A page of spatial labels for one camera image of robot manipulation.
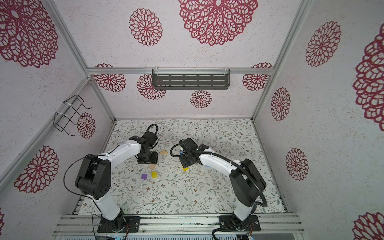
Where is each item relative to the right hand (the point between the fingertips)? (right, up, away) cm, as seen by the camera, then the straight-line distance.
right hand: (185, 158), depth 88 cm
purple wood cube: (-25, -11, +2) cm, 27 cm away
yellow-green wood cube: (-19, -10, +2) cm, 21 cm away
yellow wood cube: (0, -7, +5) cm, 9 cm away
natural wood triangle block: (-15, +3, +12) cm, 19 cm away
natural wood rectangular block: (-21, -6, +6) cm, 23 cm away
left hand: (-21, -4, +3) cm, 22 cm away
